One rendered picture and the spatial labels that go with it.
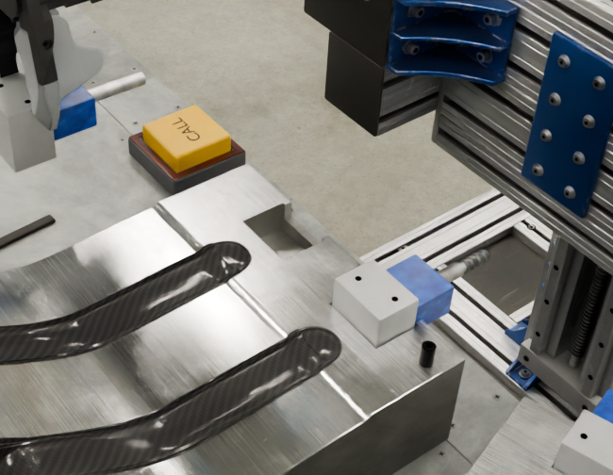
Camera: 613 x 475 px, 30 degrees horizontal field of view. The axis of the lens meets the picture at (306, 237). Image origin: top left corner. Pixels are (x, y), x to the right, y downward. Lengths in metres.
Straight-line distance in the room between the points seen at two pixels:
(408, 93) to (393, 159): 1.15
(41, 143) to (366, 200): 1.43
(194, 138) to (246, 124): 1.41
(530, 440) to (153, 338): 0.27
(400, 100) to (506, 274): 0.68
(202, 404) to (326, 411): 0.08
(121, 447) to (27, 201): 0.37
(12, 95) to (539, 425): 0.46
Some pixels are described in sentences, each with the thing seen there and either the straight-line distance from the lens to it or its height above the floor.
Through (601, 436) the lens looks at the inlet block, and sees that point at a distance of 0.78.
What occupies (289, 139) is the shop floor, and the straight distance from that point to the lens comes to 2.42.
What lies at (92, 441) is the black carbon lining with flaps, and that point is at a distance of 0.73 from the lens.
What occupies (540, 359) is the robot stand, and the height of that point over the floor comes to 0.36.
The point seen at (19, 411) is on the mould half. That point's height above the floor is 0.92.
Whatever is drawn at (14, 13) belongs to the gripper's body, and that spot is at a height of 1.05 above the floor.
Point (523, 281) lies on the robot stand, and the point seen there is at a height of 0.21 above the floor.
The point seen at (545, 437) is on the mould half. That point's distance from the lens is 0.81.
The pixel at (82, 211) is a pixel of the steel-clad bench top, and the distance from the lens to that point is 1.03.
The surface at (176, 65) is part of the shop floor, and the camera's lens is 2.64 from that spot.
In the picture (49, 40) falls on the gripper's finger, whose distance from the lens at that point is 0.83.
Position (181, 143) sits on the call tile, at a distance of 1.04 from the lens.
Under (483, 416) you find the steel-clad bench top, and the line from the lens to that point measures 0.88.
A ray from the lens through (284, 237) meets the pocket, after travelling 0.91.
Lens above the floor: 1.47
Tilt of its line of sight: 42 degrees down
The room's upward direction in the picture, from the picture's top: 4 degrees clockwise
